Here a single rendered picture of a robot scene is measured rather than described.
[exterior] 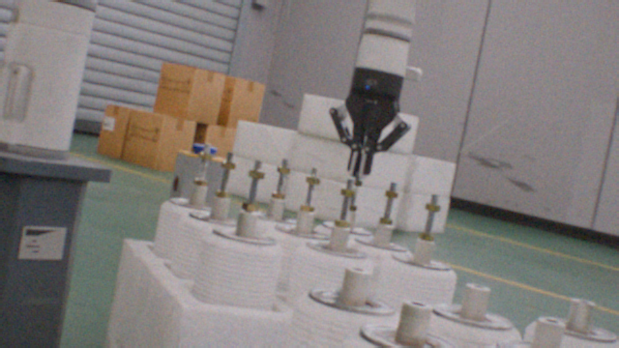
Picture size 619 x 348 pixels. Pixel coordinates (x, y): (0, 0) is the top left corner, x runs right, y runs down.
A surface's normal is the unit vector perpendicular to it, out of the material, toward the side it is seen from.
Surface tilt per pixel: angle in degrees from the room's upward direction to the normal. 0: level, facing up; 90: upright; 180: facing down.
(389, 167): 90
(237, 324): 90
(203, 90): 90
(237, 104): 90
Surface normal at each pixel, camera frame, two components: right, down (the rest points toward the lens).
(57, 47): 0.51, 0.15
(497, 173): -0.63, -0.09
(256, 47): 0.75, 0.18
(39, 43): 0.13, 0.08
